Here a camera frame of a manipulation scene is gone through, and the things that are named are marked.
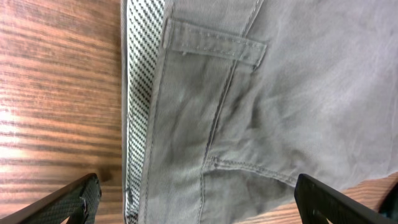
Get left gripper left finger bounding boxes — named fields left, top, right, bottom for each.
left=1, top=173, right=102, bottom=224

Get grey shorts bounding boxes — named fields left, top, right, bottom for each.
left=121, top=0, right=397, bottom=223

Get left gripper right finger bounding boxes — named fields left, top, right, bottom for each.
left=294, top=174, right=397, bottom=224

